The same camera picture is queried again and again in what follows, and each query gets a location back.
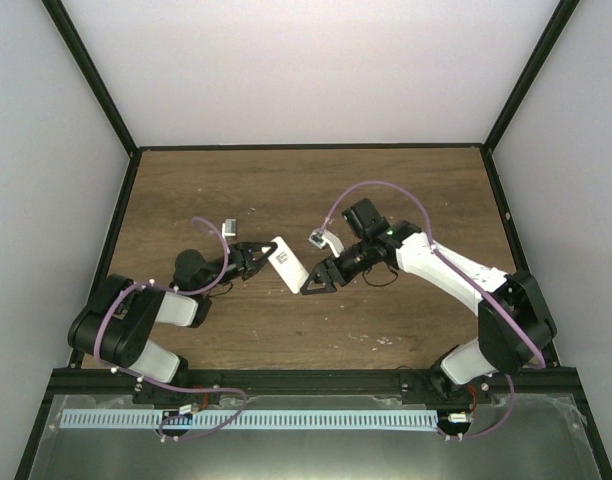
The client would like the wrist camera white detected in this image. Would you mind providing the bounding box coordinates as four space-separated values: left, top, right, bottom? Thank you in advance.
309 229 344 258
221 218 238 251

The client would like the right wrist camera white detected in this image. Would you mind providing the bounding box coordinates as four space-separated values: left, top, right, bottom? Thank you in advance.
309 229 344 258

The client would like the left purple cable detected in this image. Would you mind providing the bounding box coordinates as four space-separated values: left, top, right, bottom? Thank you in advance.
93 216 250 444

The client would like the light blue cable duct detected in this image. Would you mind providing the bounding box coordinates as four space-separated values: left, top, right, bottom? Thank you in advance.
58 409 438 432

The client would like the black aluminium frame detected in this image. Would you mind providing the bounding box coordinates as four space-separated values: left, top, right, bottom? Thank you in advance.
13 0 612 480

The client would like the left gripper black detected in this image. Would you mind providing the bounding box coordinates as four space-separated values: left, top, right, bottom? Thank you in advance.
198 242 277 294

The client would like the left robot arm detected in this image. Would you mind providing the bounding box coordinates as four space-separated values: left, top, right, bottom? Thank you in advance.
67 241 278 404

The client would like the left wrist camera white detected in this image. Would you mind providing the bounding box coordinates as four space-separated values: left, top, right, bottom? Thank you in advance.
221 218 238 251

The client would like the purple cable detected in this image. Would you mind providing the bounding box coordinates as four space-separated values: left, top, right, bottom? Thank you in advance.
323 180 547 442
93 216 250 444

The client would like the white remote control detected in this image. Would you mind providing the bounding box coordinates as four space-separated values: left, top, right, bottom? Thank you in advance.
269 236 309 294

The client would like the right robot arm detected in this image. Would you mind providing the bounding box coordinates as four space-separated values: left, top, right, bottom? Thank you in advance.
300 198 557 403

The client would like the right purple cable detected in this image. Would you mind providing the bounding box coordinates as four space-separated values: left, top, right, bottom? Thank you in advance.
323 180 547 442

